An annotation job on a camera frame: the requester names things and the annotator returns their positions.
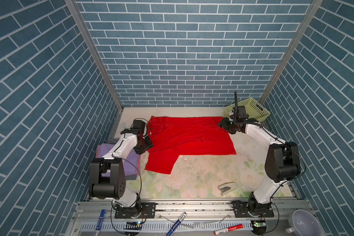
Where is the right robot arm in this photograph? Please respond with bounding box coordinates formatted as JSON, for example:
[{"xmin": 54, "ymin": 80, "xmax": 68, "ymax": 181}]
[{"xmin": 218, "ymin": 106, "xmax": 301, "ymax": 218}]

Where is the blue marker pen left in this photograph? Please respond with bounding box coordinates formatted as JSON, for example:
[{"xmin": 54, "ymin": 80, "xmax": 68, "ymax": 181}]
[{"xmin": 94, "ymin": 209, "xmax": 105, "ymax": 236}]

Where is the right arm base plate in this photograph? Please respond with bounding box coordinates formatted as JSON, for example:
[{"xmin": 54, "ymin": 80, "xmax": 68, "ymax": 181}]
[{"xmin": 230, "ymin": 201, "xmax": 274, "ymax": 218}]

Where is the red t-shirt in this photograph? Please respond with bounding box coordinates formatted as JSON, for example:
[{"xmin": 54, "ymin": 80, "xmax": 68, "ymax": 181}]
[{"xmin": 145, "ymin": 116, "xmax": 237, "ymax": 174}]

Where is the blue marker pen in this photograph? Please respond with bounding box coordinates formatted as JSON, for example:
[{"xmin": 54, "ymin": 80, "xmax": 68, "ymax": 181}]
[
  {"xmin": 94, "ymin": 209, "xmax": 105, "ymax": 236},
  {"xmin": 166, "ymin": 212, "xmax": 187, "ymax": 236}
]

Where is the aluminium frame rail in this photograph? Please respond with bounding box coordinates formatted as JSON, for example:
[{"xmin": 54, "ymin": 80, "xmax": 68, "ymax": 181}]
[{"xmin": 66, "ymin": 197, "xmax": 317, "ymax": 236}]

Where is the left aluminium corner post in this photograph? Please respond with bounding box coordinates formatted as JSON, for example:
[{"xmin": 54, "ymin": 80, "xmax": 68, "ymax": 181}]
[{"xmin": 65, "ymin": 0, "xmax": 123, "ymax": 113}]

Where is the pale green plastic basket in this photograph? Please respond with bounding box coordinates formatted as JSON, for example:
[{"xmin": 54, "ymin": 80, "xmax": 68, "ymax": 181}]
[{"xmin": 223, "ymin": 98, "xmax": 270, "ymax": 122}]

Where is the red marker pen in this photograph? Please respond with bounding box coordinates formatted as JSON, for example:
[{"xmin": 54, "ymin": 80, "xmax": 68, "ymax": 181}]
[{"xmin": 214, "ymin": 224, "xmax": 244, "ymax": 236}]

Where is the folded purple t-shirt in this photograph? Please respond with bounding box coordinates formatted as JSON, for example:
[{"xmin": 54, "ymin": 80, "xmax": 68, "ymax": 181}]
[{"xmin": 95, "ymin": 144, "xmax": 140, "ymax": 176}]

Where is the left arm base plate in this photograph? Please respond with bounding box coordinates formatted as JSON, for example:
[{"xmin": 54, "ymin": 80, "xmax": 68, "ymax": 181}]
[{"xmin": 114, "ymin": 202, "xmax": 156, "ymax": 219}]

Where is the right aluminium corner post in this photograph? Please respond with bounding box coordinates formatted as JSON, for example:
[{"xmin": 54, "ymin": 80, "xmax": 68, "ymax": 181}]
[{"xmin": 259, "ymin": 0, "xmax": 323, "ymax": 105}]

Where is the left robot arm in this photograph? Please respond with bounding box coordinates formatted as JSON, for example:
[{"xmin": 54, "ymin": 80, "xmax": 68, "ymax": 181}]
[{"xmin": 88, "ymin": 119, "xmax": 153, "ymax": 218}]

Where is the grey stapler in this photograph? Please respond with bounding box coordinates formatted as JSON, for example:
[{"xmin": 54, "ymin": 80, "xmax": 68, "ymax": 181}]
[{"xmin": 218, "ymin": 182, "xmax": 238, "ymax": 196}]

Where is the blue marker pen centre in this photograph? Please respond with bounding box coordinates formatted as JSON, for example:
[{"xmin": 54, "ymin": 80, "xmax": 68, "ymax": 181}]
[{"xmin": 166, "ymin": 212, "xmax": 187, "ymax": 236}]

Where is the aluminium corner post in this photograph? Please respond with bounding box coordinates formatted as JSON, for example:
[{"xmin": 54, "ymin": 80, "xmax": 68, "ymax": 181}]
[
  {"xmin": 259, "ymin": 0, "xmax": 323, "ymax": 105},
  {"xmin": 65, "ymin": 0, "xmax": 123, "ymax": 113}
]

